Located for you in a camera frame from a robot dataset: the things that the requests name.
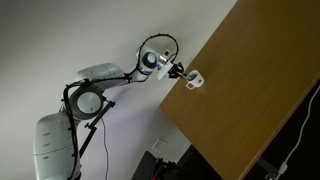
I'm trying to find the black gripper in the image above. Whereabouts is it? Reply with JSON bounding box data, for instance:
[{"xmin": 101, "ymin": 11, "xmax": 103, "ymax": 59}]
[{"xmin": 167, "ymin": 61, "xmax": 186, "ymax": 80}]

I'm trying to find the grey metal table leg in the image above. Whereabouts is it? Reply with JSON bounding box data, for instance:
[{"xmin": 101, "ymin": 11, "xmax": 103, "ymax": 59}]
[{"xmin": 255, "ymin": 157, "xmax": 279, "ymax": 180}]

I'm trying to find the white power adapter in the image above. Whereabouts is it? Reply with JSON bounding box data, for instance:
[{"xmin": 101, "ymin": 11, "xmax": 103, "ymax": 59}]
[{"xmin": 278, "ymin": 161, "xmax": 290, "ymax": 175}]

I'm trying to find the white plastic cup with handle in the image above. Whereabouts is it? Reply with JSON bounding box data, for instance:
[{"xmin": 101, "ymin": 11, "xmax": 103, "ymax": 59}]
[{"xmin": 185, "ymin": 69, "xmax": 205, "ymax": 91}]

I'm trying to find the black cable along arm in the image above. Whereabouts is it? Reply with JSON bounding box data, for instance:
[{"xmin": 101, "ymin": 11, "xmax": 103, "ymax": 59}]
[{"xmin": 62, "ymin": 32, "xmax": 180, "ymax": 180}]

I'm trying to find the white wall socket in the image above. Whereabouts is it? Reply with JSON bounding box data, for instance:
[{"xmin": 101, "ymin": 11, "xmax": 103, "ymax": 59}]
[{"xmin": 151, "ymin": 137, "xmax": 168, "ymax": 153}]

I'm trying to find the black camera stand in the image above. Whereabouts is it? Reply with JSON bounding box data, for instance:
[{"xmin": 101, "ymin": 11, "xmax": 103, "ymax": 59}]
[{"xmin": 78, "ymin": 98, "xmax": 117, "ymax": 158}]

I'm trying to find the thin black cable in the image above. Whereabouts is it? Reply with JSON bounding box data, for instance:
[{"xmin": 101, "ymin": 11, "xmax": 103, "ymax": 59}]
[{"xmin": 100, "ymin": 117, "xmax": 110, "ymax": 180}]

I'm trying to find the white cable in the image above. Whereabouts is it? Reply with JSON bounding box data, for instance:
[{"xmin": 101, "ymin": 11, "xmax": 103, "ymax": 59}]
[{"xmin": 282, "ymin": 84, "xmax": 320, "ymax": 166}]

